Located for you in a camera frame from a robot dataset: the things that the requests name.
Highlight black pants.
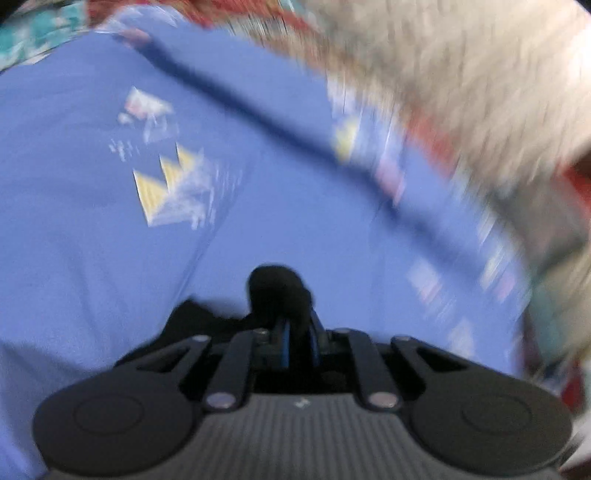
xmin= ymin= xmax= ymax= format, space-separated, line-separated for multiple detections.
xmin=116 ymin=265 xmax=314 ymax=366

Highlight blue patterned bedsheet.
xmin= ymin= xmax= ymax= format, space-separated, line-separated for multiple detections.
xmin=0 ymin=5 xmax=532 ymax=480

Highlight beige patterned curtain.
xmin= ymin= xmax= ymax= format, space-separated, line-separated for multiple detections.
xmin=305 ymin=1 xmax=590 ymax=185

